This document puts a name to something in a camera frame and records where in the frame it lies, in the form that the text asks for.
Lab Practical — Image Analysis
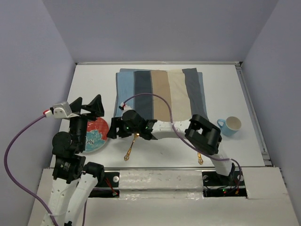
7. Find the gold spoon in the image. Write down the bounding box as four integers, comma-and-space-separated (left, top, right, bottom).
198, 152, 204, 165

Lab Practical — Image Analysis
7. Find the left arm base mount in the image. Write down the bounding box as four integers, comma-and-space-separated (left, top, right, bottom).
89, 171, 120, 198

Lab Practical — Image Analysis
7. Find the purple cable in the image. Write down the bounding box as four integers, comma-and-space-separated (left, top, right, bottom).
119, 93, 243, 196
4, 113, 87, 226

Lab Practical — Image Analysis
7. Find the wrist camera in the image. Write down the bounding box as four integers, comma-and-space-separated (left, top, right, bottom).
119, 102, 132, 114
43, 101, 79, 119

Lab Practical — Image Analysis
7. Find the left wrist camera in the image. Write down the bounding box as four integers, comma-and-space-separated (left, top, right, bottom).
43, 101, 79, 119

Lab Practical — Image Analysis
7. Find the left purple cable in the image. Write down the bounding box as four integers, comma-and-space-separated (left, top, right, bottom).
4, 113, 87, 226

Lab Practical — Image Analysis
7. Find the striped cloth placemat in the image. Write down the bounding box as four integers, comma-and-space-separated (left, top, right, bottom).
114, 68, 207, 121

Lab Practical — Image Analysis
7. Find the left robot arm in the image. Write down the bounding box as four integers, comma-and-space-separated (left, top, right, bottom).
41, 95, 104, 226

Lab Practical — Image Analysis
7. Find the light blue mug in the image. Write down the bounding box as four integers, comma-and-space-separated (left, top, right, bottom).
217, 116, 242, 137

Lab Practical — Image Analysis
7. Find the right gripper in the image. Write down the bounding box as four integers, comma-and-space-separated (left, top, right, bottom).
107, 115, 141, 137

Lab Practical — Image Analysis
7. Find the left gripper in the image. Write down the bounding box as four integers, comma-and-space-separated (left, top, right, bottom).
69, 93, 104, 150

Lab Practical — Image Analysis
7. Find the gold fork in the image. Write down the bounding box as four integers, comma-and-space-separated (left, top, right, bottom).
124, 133, 139, 161

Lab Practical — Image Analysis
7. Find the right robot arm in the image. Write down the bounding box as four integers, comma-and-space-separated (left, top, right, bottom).
107, 110, 242, 187

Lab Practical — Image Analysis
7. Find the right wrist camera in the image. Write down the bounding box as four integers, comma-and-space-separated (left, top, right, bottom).
119, 102, 132, 114

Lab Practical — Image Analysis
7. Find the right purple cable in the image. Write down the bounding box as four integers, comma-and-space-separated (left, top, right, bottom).
119, 93, 243, 196

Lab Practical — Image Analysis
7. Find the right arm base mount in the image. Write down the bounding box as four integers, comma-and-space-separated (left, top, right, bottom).
202, 170, 247, 198

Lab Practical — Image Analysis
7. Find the red and teal plate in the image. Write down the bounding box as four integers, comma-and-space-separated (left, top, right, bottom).
83, 117, 109, 153

